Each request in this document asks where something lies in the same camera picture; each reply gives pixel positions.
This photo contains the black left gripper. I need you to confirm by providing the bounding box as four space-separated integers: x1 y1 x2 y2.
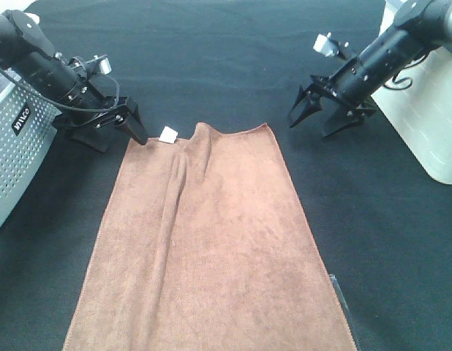
52 97 148 153

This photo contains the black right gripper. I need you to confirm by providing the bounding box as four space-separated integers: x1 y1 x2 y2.
287 75 376 138

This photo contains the brown towel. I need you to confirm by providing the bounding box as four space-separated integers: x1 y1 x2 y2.
64 123 355 350

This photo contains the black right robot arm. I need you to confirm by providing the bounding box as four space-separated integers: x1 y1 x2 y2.
288 1 452 137

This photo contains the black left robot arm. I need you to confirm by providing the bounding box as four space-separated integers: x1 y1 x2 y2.
0 10 148 152

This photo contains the white perforated laundry basket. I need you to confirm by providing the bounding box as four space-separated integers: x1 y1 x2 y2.
0 80 59 227

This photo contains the white plastic storage bin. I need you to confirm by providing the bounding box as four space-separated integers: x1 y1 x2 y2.
370 0 452 186

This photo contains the black table cloth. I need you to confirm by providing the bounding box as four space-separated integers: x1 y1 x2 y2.
0 1 452 350

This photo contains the clear tape strip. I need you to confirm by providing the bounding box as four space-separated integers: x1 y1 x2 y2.
329 274 352 328

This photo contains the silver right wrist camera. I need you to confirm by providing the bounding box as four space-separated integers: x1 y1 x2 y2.
312 32 339 58

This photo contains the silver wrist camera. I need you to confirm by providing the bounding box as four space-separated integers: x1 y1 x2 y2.
312 32 339 58
87 54 112 75

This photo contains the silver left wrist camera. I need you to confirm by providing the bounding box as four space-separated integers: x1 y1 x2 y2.
87 54 112 75

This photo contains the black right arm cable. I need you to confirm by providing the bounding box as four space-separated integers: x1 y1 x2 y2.
383 47 432 91

